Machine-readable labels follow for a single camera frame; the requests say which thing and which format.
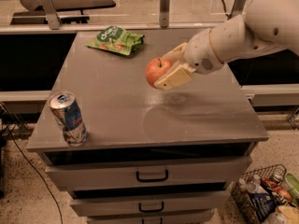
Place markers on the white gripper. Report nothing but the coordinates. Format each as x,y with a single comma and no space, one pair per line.
200,52

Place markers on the red apple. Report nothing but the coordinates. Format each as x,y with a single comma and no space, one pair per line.
156,68

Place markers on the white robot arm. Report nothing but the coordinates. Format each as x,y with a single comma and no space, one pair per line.
264,27

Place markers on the redbull can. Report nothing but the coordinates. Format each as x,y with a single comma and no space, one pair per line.
64,107

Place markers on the green chip bag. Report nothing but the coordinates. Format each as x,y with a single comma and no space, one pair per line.
117,40

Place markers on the grey drawer cabinet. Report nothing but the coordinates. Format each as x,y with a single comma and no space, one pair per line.
129,121

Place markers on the clear water bottle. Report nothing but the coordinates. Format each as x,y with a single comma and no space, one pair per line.
253,188

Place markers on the red snack pack in basket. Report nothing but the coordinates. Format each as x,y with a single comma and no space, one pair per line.
276,188

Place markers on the green bottle in basket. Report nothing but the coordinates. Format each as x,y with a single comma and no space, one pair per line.
291,184

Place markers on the middle metal bracket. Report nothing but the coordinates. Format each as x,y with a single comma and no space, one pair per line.
164,13

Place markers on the metal bracket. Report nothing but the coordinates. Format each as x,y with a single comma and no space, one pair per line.
52,18
237,8
164,13

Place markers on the right metal bracket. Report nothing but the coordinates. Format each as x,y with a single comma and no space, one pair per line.
237,8

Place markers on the top drawer with handle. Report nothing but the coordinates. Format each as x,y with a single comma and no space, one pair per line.
125,175

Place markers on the drawer with handle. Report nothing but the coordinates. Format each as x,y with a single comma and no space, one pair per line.
193,217
125,175
150,204

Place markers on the middle drawer with handle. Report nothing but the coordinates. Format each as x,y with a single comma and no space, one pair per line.
150,204

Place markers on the wire basket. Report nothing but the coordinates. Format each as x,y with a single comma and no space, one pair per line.
242,198

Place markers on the left metal bracket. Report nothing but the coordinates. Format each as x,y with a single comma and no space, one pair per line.
52,18

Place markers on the bottom drawer with handle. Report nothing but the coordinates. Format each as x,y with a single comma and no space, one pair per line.
193,217

